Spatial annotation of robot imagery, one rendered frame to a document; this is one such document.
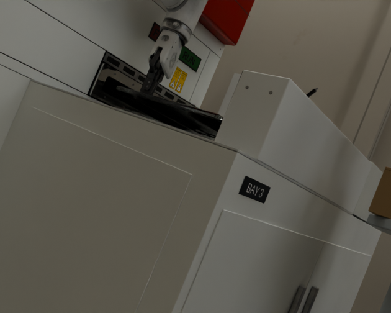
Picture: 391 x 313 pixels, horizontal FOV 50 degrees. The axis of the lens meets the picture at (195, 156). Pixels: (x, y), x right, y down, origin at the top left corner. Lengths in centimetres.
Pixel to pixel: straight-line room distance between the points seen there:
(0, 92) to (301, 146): 68
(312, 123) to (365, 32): 346
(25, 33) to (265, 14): 399
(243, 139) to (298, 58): 370
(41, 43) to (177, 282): 68
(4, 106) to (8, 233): 30
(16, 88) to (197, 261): 64
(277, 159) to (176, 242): 22
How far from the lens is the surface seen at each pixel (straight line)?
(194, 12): 117
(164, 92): 135
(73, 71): 115
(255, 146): 67
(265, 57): 458
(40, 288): 87
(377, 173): 125
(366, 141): 367
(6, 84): 107
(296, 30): 456
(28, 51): 108
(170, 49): 110
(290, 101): 71
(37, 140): 97
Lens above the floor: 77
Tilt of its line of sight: 2 degrees up
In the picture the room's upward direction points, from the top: 22 degrees clockwise
